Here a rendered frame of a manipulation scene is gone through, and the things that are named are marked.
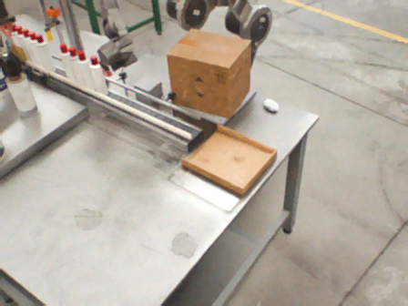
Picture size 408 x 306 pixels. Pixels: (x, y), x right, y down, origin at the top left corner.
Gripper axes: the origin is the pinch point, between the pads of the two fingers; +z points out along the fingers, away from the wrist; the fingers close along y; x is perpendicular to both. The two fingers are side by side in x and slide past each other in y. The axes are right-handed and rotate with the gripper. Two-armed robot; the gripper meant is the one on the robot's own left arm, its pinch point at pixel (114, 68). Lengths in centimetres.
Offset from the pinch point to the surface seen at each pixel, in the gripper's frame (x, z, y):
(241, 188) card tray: 66, -14, -5
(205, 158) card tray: 49, 4, -11
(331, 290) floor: 145, 34, -40
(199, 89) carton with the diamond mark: 24.2, 6.9, -30.9
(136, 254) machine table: 61, -6, 39
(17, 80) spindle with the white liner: -24.7, 33.5, 23.6
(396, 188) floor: 140, 40, -128
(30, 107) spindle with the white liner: -15, 43, 23
